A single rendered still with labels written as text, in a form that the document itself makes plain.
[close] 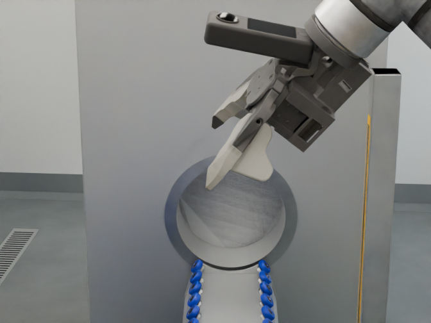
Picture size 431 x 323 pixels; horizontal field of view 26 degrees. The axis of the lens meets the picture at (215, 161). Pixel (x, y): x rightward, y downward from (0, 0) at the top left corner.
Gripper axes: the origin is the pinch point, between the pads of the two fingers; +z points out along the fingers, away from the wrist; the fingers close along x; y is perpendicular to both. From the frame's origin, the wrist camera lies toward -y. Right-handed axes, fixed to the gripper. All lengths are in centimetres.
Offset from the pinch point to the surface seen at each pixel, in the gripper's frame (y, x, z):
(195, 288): 60, 122, 90
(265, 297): 74, 116, 76
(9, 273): 57, 315, 266
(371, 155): 53, 87, 16
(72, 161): 65, 440, 258
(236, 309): 72, 117, 86
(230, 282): 72, 135, 90
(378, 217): 64, 84, 26
